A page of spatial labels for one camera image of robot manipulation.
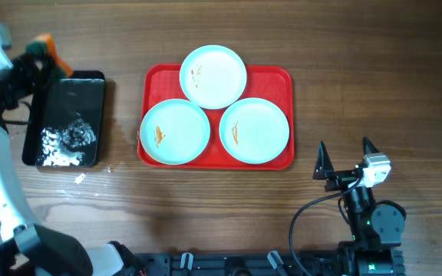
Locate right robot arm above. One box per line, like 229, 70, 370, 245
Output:
312, 136, 406, 276

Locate black rectangular water tray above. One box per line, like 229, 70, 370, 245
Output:
21, 71, 107, 167

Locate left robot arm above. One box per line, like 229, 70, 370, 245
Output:
0, 54, 148, 275

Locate white plate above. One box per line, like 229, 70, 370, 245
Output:
219, 97, 290, 164
179, 44, 248, 110
140, 99, 210, 166

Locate orange green sponge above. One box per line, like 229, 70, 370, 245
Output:
25, 34, 74, 80

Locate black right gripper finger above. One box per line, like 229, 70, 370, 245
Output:
312, 141, 334, 180
362, 136, 379, 155

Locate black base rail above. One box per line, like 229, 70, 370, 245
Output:
64, 251, 404, 276

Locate white plate top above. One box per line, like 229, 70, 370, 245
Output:
179, 44, 248, 110

